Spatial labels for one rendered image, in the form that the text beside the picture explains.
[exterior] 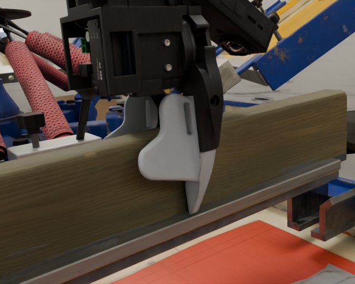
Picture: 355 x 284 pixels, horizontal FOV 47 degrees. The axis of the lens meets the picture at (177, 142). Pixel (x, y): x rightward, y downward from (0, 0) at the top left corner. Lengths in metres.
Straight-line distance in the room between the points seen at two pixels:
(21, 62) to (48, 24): 3.74
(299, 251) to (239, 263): 0.08
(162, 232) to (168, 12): 0.15
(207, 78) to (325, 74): 2.42
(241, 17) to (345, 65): 2.30
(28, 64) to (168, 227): 0.67
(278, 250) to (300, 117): 0.19
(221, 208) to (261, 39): 0.14
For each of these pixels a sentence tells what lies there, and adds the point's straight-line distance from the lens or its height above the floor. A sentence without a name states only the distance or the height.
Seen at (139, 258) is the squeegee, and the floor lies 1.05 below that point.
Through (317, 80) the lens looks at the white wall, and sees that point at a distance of 2.72.
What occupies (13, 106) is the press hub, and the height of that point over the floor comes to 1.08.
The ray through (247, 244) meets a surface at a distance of 0.53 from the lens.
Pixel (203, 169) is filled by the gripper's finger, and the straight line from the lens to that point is 0.29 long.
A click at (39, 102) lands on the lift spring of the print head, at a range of 0.84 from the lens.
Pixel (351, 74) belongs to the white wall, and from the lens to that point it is 2.59.
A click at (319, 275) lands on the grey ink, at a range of 0.46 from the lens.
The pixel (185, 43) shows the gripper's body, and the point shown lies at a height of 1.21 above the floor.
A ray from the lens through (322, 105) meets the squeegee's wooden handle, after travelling 0.42.
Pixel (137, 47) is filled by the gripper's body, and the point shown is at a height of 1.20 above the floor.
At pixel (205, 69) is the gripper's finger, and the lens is 0.28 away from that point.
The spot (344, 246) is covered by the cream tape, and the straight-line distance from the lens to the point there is 0.54.
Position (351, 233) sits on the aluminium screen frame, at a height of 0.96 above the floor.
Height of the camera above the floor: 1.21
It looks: 14 degrees down
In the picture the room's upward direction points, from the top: 4 degrees counter-clockwise
